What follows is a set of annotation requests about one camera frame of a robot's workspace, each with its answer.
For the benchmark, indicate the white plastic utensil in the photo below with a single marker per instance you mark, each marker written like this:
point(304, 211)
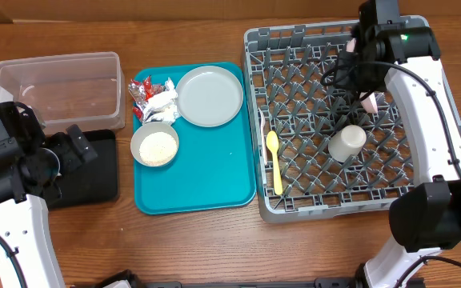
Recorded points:
point(262, 123)

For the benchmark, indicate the clear plastic bin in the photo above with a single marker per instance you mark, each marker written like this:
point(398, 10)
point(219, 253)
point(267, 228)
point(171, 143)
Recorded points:
point(85, 89)

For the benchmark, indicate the grey bowl with rice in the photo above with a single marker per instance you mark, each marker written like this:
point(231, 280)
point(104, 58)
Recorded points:
point(154, 144)

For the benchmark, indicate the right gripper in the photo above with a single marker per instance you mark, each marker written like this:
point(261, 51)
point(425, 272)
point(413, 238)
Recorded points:
point(347, 82)

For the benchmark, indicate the yellow plastic spoon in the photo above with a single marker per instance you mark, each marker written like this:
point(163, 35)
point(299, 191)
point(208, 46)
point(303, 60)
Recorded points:
point(272, 142)

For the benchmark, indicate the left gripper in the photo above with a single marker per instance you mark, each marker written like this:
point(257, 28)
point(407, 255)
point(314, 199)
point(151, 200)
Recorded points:
point(71, 158)

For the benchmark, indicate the black tray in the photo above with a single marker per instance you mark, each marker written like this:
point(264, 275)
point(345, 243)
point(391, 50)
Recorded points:
point(94, 182)

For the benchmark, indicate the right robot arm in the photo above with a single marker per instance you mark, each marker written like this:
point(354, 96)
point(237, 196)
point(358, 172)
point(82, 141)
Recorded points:
point(391, 55)

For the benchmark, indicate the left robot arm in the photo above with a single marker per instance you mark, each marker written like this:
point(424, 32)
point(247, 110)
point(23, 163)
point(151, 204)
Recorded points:
point(30, 164)

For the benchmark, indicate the grey dishwasher rack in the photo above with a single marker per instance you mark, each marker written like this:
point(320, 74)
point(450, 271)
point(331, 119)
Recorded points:
point(282, 66)

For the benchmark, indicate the grey plate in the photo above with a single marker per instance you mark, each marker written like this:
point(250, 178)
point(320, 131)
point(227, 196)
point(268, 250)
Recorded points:
point(209, 96)

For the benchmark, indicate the red foil wrapper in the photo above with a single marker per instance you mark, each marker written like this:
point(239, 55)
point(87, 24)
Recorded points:
point(141, 92)

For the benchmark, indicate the teal serving tray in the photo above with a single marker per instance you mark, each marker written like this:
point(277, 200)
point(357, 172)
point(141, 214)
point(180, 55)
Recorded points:
point(214, 167)

